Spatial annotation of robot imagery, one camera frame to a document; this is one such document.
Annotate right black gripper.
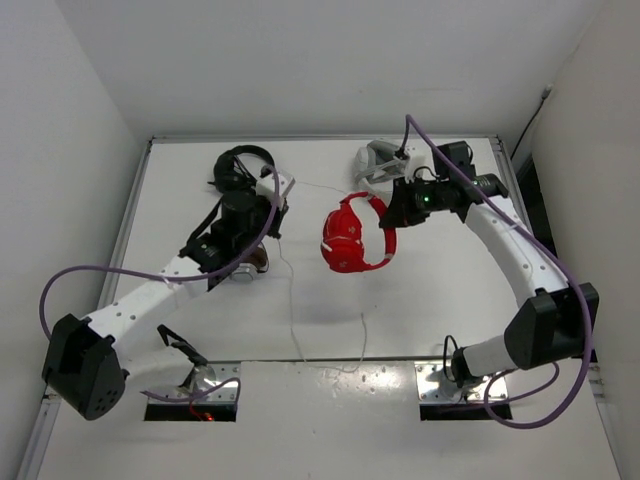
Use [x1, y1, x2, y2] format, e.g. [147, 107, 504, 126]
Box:
[381, 175, 449, 228]

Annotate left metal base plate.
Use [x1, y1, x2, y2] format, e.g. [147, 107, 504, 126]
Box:
[142, 362, 241, 407]

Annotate red headphones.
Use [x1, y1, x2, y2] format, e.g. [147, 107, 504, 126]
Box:
[320, 192, 397, 274]

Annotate grey white headphones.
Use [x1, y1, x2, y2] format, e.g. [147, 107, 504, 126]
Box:
[353, 139, 411, 195]

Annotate white headphone cable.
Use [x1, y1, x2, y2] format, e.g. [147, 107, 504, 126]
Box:
[277, 179, 369, 375]

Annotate brown silver headphones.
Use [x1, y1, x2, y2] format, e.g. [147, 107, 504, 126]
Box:
[229, 244, 269, 283]

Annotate metal base plate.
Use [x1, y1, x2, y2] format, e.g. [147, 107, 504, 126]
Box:
[142, 362, 241, 407]
[414, 360, 491, 406]

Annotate black wall cable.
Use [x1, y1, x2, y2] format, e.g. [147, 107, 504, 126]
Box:
[510, 87, 552, 161]

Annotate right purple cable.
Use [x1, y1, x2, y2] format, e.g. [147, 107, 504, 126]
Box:
[394, 113, 596, 430]

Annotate black headphones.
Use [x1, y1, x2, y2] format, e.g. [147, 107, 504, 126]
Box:
[208, 145, 275, 195]

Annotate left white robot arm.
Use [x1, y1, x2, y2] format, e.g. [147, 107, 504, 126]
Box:
[42, 191, 288, 421]

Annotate purple cable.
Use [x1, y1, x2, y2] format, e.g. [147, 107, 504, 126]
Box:
[38, 164, 242, 404]
[394, 113, 596, 430]

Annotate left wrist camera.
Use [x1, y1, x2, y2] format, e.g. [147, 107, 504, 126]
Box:
[255, 170, 296, 209]

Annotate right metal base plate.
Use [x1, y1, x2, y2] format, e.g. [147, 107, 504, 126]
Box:
[414, 360, 491, 406]

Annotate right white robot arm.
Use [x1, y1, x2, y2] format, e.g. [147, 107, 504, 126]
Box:
[378, 141, 599, 388]

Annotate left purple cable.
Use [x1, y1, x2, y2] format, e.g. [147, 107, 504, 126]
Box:
[38, 164, 242, 404]

